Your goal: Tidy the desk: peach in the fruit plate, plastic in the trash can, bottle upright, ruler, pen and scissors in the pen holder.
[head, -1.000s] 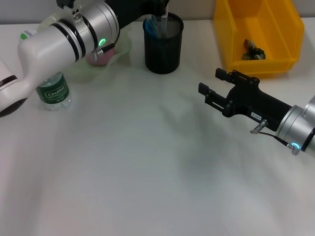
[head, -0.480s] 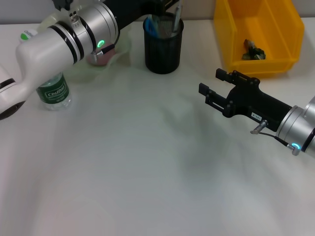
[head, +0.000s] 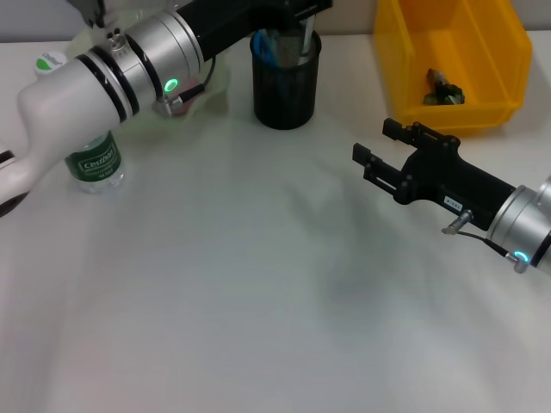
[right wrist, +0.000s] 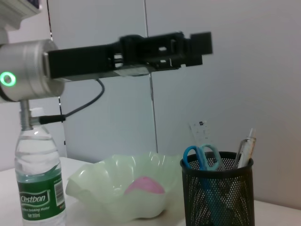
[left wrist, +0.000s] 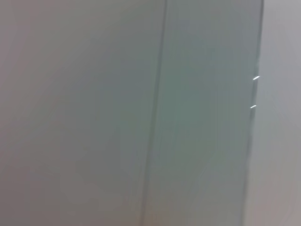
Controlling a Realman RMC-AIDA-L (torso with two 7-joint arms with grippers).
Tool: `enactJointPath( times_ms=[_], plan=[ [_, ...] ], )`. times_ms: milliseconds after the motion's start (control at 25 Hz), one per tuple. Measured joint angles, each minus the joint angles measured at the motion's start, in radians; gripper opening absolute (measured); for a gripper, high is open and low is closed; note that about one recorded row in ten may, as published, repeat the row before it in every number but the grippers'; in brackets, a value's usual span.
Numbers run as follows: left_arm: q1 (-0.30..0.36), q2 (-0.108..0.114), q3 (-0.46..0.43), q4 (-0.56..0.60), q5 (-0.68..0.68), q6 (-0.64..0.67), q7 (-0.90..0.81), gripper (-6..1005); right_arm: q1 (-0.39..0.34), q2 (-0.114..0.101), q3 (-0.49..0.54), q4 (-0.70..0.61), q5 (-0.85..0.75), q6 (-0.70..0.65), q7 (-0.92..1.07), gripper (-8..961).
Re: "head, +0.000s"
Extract pink peach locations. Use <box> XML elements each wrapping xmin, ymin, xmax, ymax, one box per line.
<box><xmin>171</xmin><ymin>79</ymin><xmax>203</xmax><ymax>117</ymax></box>

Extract left gripper cable with connector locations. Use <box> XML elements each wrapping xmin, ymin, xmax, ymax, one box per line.
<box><xmin>153</xmin><ymin>55</ymin><xmax>216</xmax><ymax>118</ymax></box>

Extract clear water bottle green label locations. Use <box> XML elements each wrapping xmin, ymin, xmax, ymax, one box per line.
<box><xmin>33</xmin><ymin>50</ymin><xmax>127</xmax><ymax>195</ymax></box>

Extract silver ballpoint pen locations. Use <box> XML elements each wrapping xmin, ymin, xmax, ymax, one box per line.
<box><xmin>300</xmin><ymin>16</ymin><xmax>315</xmax><ymax>59</ymax></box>

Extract small dark object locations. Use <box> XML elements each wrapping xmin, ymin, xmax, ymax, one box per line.
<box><xmin>421</xmin><ymin>67</ymin><xmax>466</xmax><ymax>106</ymax></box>

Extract blue cyan scissors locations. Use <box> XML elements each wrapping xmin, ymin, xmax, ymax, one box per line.
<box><xmin>251</xmin><ymin>28</ymin><xmax>279</xmax><ymax>102</ymax></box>

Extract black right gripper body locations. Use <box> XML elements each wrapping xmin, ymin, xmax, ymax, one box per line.
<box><xmin>393</xmin><ymin>137</ymin><xmax>517</xmax><ymax>233</ymax></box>

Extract green glass fruit bowl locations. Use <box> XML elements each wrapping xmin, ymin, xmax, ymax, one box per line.
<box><xmin>71</xmin><ymin>6</ymin><xmax>232</xmax><ymax>130</ymax></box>

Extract yellow plastic bin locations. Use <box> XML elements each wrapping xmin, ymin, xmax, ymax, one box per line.
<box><xmin>372</xmin><ymin>0</ymin><xmax>534</xmax><ymax>139</ymax></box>

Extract black mesh pen cup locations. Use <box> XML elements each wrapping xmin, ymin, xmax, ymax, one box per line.
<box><xmin>249</xmin><ymin>20</ymin><xmax>323</xmax><ymax>130</ymax></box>

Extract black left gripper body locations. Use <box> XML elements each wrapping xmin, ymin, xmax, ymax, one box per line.
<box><xmin>173</xmin><ymin>0</ymin><xmax>288</xmax><ymax>63</ymax></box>

